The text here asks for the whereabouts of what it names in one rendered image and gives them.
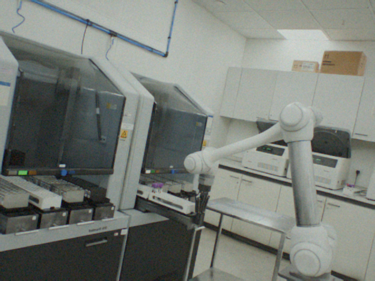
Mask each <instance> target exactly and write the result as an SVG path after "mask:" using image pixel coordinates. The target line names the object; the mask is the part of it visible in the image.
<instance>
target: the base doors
mask: <svg viewBox="0 0 375 281"><path fill-rule="evenodd" d="M229 175H231V176H234V177H237V178H238V177H239V179H237V178H234V177H231V176H229ZM221 177H224V178H226V180H225V179H222V178H221ZM242 179H245V180H247V181H244V180H242ZM248 181H252V182H248ZM237 182H239V183H237ZM236 185H237V188H236V189H235V186H236ZM254 186H257V187H259V188H261V190H260V189H258V188H255V187H254ZM208 193H209V194H208V195H209V196H210V198H209V200H213V199H217V198H222V197H227V198H231V199H233V200H237V201H240V202H244V203H246V204H250V205H253V206H257V207H260V208H263V209H266V210H270V211H273V212H276V213H279V214H283V215H286V216H290V217H293V218H295V208H294V198H293V192H292V188H290V187H286V186H282V185H278V184H275V183H272V182H267V181H264V180H259V179H257V178H253V177H249V176H245V175H242V174H239V173H235V172H231V171H227V170H224V169H220V168H218V169H217V172H216V174H215V178H214V183H213V185H212V186H211V191H210V192H208ZM317 200H319V201H322V202H319V201H318V211H319V220H320V221H321V220H322V221H321V222H324V223H327V224H330V225H332V226H333V227H334V229H335V230H336V233H337V236H338V245H337V249H336V255H335V259H334V263H333V266H332V270H333V271H335V272H338V273H340V274H344V275H346V276H348V277H351V278H354V279H356V280H359V281H375V234H374V233H375V210H371V209H367V208H364V207H360V206H356V205H352V204H349V203H346V202H341V201H338V200H334V199H331V198H326V197H322V196H319V195H317ZM325 202H326V203H325ZM328 203H331V204H334V205H338V206H340V207H337V206H333V205H330V204H328ZM320 206H322V208H320ZM324 207H325V208H324ZM327 207H328V209H326V208H327ZM323 212H324V213H323ZM322 217H323V219H322ZM219 219H220V213H217V212H214V211H211V210H208V209H207V210H206V212H205V216H204V221H205V222H208V223H210V224H213V225H215V226H218V224H219ZM222 228H223V229H226V230H228V231H231V232H234V233H236V234H238V235H242V236H244V237H247V238H249V239H252V240H254V241H257V242H259V243H262V244H265V245H268V246H270V247H273V248H275V249H278V246H279V243H280V238H281V234H280V233H277V232H274V231H271V230H268V229H265V228H262V227H259V226H256V225H253V224H250V223H247V222H244V221H241V220H238V219H235V218H232V217H229V216H226V215H224V220H223V225H222ZM373 238H374V239H373ZM372 243H373V244H372ZM371 248H372V249H371ZM290 249H291V240H289V239H286V240H285V244H284V248H283V252H286V253H288V254H290V252H291V250H290ZM370 253H371V254H370ZM369 255H370V256H369ZM368 260H369V261H368ZM367 265H368V266H367ZM366 270H367V271H366ZM365 275H366V276H365ZM364 277H365V278H364Z"/></svg>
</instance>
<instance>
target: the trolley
mask: <svg viewBox="0 0 375 281"><path fill-rule="evenodd" d="M206 209H208V210H211V211H214V212H217V213H220V219H219V224H218V229H217V235H216V238H215V244H214V249H213V254H212V258H211V263H210V268H209V269H207V270H205V271H204V272H202V273H200V274H198V275H197V276H195V277H193V278H191V279H190V280H188V281H246V280H244V279H241V278H239V277H236V276H234V275H232V274H229V273H227V272H224V271H222V270H220V269H218V268H215V267H214V264H215V259H216V255H217V250H218V245H219V239H220V234H221V230H222V225H223V220H224V215H226V216H229V217H232V218H235V219H238V220H241V221H244V222H247V223H250V224H253V225H256V226H259V227H262V228H265V229H268V230H271V231H274V232H277V233H280V234H281V238H280V243H279V246H278V252H277V256H276V262H275V267H274V270H273V276H272V280H271V281H277V277H278V271H279V268H280V263H281V258H282V253H283V248H284V244H285V240H286V239H289V240H291V237H290V236H286V235H287V234H288V233H290V232H291V230H292V228H293V227H294V226H295V225H296V219H295V218H293V217H290V216H286V215H283V214H279V213H276V212H273V211H270V210H266V209H263V208H260V207H257V206H253V205H250V204H246V203H244V202H240V201H237V200H233V199H231V198H227V197H222V198H217V199H213V200H209V201H208V204H207V206H206ZM194 229H195V228H193V229H192V231H191V237H190V242H189V248H188V251H187V257H186V262H185V267H184V273H183V276H182V281H187V277H188V272H189V266H190V261H191V256H192V252H193V247H194V241H195V236H196V231H194Z"/></svg>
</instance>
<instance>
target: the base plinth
mask: <svg viewBox="0 0 375 281"><path fill-rule="evenodd" d="M203 226H204V227H207V228H208V229H211V230H214V231H217V229H218V226H215V225H213V224H210V223H208V222H205V221H204V222H203ZM221 234H224V235H226V236H229V237H232V238H234V239H237V240H239V241H242V242H244V243H247V244H249V245H252V246H255V247H257V248H260V249H262V250H265V251H267V252H269V253H272V254H275V255H277V252H278V249H275V248H273V247H270V246H268V245H265V244H262V243H259V242H257V241H254V240H252V239H249V238H247V237H244V236H242V235H238V234H236V233H234V232H231V231H228V230H226V229H223V228H222V230H221ZM282 258H285V259H287V260H290V254H288V253H286V252H283V253H282ZM330 275H332V276H334V277H337V278H339V279H342V280H344V281H359V280H356V279H354V278H351V277H348V276H346V275H344V274H340V273H338V272H335V271H333V270H331V274H330Z"/></svg>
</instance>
